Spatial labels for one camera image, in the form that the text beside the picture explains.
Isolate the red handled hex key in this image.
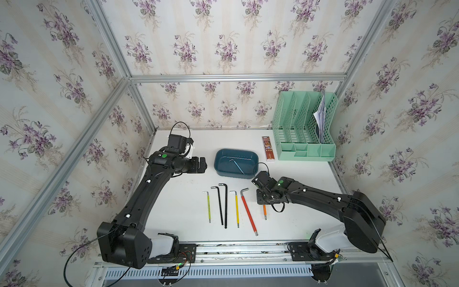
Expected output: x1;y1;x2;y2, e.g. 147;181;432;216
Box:
240;188;258;236

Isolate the yellow handled hex key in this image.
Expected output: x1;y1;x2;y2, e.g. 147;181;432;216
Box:
229;190;240;228

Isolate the long black hex key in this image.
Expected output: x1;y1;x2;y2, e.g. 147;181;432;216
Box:
219;183;228;229

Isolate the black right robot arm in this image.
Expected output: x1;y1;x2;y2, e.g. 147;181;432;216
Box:
252;171;386;254

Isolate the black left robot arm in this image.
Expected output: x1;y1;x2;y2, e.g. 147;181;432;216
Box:
97;151;208;269

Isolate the short black hex key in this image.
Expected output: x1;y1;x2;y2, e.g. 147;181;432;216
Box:
210;186;224;226

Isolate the red pencil box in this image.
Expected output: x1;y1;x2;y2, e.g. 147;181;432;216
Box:
262;136;275;161

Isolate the teal plastic storage box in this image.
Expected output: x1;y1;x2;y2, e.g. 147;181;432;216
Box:
214;148;259;179

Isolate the mint green file organizer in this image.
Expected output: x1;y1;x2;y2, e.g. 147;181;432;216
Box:
272;91;338;162

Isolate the white slotted vent panel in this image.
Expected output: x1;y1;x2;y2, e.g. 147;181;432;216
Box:
105;264;313;281

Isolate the green handled hex key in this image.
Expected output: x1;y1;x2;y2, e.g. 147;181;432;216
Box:
202;191;212;224

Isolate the aluminium mounting rail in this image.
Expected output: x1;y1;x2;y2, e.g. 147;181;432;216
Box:
85;239;395;268

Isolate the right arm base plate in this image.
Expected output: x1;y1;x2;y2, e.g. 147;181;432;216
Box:
287;242;341;262

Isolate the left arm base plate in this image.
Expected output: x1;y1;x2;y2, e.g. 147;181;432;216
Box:
147;243;197;264

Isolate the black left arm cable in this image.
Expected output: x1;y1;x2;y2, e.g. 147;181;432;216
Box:
63;229;133;287

